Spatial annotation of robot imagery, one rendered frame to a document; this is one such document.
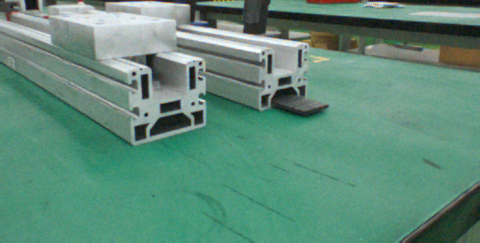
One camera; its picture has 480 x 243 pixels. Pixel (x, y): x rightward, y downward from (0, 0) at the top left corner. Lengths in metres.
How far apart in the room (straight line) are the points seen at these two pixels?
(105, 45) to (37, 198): 0.20
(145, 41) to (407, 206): 0.34
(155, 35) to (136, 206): 0.25
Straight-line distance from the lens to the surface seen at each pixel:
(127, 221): 0.35
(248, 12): 0.84
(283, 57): 0.64
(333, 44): 4.83
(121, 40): 0.53
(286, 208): 0.36
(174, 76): 0.52
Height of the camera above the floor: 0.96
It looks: 13 degrees down
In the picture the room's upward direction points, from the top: straight up
